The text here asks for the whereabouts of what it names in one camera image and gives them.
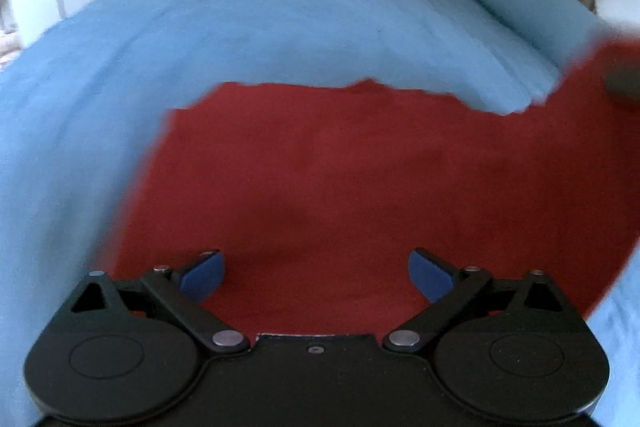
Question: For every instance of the bed with blue sheet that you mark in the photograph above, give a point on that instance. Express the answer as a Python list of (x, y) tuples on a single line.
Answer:
[(200, 32)]

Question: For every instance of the red knitted sweater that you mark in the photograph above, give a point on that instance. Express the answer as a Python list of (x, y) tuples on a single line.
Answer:
[(325, 187)]

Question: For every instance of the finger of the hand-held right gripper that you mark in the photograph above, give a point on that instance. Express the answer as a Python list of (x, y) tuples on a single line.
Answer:
[(625, 82)]

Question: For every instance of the folded blue duvet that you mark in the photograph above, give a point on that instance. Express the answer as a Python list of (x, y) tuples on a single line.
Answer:
[(515, 7)]

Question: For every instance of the white pillow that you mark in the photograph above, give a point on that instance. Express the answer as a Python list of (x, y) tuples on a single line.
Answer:
[(620, 4)]

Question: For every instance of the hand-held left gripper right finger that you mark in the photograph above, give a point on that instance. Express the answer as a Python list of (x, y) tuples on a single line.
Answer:
[(430, 278)]

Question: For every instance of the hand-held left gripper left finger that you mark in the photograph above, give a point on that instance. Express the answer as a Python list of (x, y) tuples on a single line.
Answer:
[(202, 277)]

